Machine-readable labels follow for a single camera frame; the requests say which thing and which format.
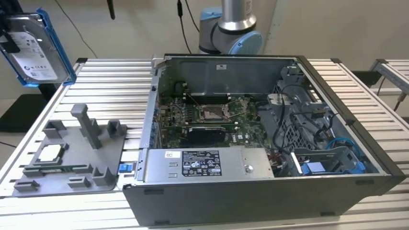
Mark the black open PC case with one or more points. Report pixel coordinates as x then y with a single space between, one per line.
256 203

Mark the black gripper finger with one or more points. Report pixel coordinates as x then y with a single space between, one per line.
10 43

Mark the green RAM stick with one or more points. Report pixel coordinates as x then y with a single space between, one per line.
68 167

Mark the hard disk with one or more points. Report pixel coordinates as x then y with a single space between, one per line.
35 48

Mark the green motherboard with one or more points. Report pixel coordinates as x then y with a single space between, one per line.
246 129

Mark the silver CPU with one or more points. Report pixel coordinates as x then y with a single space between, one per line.
51 153

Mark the CPU socket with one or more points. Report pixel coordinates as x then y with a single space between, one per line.
212 112

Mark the blue carrier in bay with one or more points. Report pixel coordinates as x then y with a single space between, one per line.
314 167

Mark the grey metal disk bay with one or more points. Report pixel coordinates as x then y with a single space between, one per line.
323 153

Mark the silver power supply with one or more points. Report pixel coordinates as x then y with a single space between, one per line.
250 163

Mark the metal slat side table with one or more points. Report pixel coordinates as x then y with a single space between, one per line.
395 69

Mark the grey drive cage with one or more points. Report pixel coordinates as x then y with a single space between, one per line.
298 112

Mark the black graphics card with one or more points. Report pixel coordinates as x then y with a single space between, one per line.
206 137

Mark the blue case latch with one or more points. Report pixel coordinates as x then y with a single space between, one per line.
126 167

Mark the grey parts rack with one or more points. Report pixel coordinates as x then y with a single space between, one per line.
76 158

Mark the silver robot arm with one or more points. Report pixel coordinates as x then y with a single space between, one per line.
234 26

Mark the black monitor base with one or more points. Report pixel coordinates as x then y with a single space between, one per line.
19 115

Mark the thin locking lever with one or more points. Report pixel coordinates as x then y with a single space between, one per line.
194 99

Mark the black box under table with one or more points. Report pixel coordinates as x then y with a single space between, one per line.
366 78

